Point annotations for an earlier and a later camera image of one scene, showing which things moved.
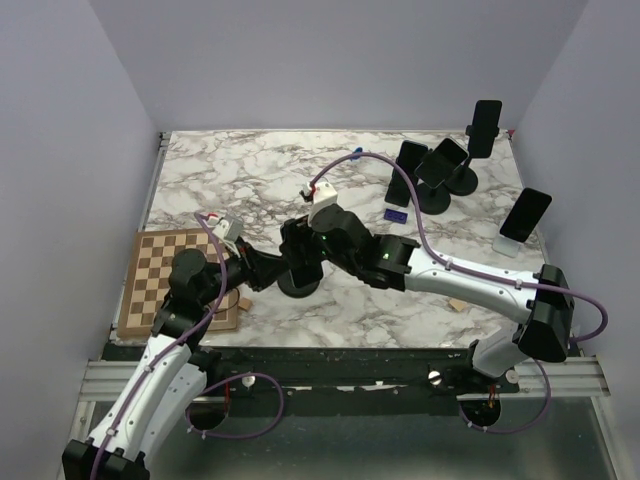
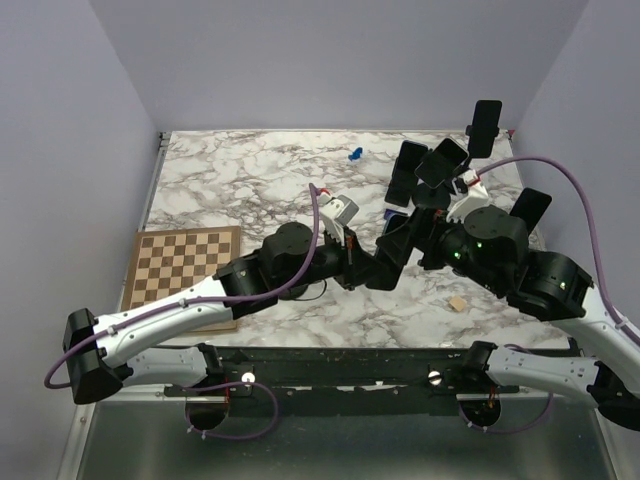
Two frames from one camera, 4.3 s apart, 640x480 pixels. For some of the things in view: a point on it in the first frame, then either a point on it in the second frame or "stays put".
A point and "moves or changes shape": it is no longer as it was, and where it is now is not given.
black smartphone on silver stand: (526, 215) stays put
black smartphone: (441, 163) stays put
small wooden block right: (457, 304) stays put
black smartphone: (307, 274) moves or changes shape
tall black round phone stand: (464, 181) to (466, 164)
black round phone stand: (435, 200) stays put
